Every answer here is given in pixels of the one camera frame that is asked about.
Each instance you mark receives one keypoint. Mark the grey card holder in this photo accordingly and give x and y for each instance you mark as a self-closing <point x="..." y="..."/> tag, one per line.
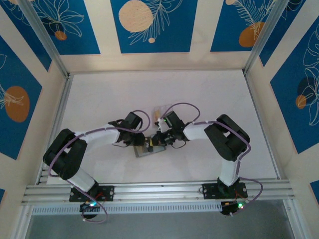
<point x="142" y="153"/>

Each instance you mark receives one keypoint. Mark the clear bag of sushi pieces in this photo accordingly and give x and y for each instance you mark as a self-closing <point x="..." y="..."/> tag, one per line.
<point x="163" y="109"/>

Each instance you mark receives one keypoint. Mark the tan credit card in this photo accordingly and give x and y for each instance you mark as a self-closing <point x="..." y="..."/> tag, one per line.
<point x="157" y="114"/>

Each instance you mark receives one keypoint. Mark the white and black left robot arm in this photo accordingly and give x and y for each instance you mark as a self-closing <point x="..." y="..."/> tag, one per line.
<point x="99" y="137"/>

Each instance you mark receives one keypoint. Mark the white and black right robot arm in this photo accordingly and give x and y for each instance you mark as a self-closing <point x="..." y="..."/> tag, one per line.
<point x="229" y="139"/>

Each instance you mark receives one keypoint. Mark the black control board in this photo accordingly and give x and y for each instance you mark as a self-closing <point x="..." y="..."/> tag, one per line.
<point x="229" y="209"/>
<point x="86" y="207"/>

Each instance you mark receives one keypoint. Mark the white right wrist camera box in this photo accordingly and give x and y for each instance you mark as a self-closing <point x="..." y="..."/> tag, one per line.
<point x="161" y="125"/>

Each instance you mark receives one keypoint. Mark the aluminium rail beam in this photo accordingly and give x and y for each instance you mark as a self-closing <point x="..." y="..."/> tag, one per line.
<point x="159" y="193"/>

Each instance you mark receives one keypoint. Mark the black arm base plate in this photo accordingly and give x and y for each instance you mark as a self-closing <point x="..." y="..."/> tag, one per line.
<point x="109" y="192"/>
<point x="208" y="191"/>

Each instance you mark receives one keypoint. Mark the aluminium side rail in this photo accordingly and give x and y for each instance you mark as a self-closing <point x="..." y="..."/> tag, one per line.
<point x="62" y="99"/>
<point x="251" y="92"/>

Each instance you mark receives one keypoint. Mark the aluminium frame post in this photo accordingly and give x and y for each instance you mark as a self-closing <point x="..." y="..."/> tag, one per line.
<point x="265" y="35"/>
<point x="42" y="35"/>

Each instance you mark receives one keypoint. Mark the aluminium frame leg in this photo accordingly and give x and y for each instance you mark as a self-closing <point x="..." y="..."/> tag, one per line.
<point x="21" y="224"/>
<point x="294" y="221"/>

